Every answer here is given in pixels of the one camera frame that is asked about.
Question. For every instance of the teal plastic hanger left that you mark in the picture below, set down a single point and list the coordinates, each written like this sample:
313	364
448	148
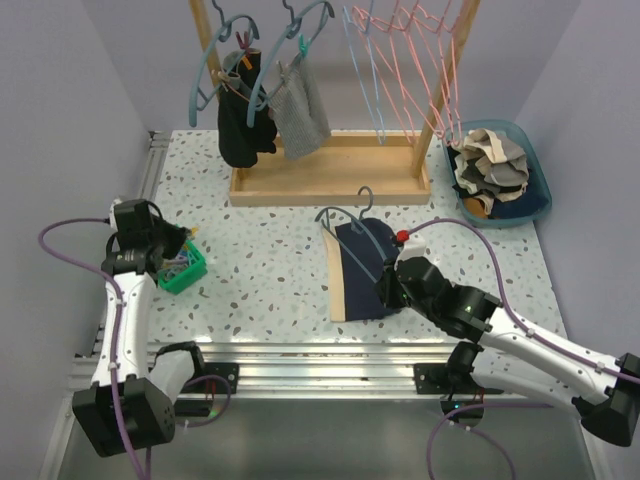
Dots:
221	35

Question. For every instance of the green peg basket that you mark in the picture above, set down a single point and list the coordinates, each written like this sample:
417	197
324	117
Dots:
182	271

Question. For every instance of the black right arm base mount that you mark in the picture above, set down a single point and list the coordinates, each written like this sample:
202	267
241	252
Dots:
437	379

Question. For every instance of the wooden rack left post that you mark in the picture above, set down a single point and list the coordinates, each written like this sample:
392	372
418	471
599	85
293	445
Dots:
207	80

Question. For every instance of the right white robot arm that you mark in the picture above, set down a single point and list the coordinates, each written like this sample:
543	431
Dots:
500	350

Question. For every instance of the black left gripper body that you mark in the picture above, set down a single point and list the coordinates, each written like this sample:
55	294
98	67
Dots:
169	237

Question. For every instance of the teal clothes peg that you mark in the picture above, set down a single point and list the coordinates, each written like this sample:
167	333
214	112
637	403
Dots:
304	45

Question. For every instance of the navy underwear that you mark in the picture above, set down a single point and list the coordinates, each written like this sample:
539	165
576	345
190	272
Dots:
352	296

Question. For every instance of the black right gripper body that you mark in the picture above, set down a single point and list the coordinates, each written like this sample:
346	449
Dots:
395	296

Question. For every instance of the pile of underwear in basin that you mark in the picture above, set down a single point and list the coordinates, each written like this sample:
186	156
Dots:
492	172

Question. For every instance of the grey striped hanging underwear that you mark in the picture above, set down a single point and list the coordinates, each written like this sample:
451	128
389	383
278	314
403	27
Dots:
299	113

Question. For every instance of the black hanging underwear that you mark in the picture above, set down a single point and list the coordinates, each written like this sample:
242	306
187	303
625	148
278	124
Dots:
239	144

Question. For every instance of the aluminium extrusion rail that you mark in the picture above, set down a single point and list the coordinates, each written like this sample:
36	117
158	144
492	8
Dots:
264	301

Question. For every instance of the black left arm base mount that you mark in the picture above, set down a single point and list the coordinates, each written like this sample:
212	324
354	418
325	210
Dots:
210	372

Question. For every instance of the wooden rack right post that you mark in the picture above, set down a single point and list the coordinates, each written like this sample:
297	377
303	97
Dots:
446	96

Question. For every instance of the pink wire hangers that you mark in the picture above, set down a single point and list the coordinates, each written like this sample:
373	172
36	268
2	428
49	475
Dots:
396	58

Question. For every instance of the wooden rack base tray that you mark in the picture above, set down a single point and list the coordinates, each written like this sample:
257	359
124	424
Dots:
333	174

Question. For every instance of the wooden rack post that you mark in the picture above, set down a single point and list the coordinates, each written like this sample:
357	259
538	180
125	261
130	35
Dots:
446	96
207	80

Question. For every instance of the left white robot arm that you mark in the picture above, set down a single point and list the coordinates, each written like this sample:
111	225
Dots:
130	400

